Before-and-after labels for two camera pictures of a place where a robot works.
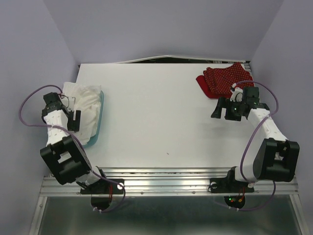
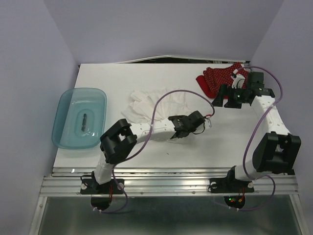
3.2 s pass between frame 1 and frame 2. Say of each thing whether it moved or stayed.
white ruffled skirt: moved
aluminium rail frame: stayed
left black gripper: moved
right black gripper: moved
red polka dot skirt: stayed
